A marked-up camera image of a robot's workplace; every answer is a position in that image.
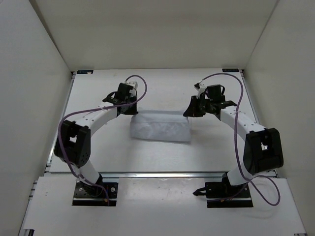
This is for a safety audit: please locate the white skirt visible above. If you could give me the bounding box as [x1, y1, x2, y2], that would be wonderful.
[129, 110, 191, 143]

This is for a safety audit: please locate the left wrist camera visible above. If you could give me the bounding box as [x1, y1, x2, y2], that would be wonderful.
[126, 81, 138, 90]

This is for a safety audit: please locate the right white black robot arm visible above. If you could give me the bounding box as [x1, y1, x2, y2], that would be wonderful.
[184, 84, 284, 197]

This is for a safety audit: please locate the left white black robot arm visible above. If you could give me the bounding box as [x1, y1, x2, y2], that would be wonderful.
[54, 81, 138, 197]

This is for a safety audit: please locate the left blue table label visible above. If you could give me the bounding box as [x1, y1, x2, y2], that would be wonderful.
[76, 70, 94, 74]

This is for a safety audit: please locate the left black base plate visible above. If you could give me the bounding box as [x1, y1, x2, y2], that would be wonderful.
[72, 179, 119, 207]

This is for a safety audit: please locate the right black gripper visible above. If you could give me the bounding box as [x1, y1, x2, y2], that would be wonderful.
[184, 96, 214, 118]

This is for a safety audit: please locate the blue table label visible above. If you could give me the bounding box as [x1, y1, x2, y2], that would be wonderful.
[222, 68, 239, 73]
[76, 70, 94, 74]

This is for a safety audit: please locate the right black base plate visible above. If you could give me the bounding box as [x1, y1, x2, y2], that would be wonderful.
[192, 180, 253, 208]

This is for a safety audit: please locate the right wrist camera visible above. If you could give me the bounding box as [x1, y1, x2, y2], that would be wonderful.
[194, 80, 206, 99]

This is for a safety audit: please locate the right blue table label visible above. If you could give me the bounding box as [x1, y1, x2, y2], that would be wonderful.
[222, 68, 239, 73]

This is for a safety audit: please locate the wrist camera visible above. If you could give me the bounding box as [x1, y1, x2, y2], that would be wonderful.
[126, 81, 138, 90]
[194, 80, 206, 99]

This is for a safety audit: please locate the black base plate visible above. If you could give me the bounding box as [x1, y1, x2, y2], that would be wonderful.
[192, 180, 253, 208]
[72, 179, 119, 207]

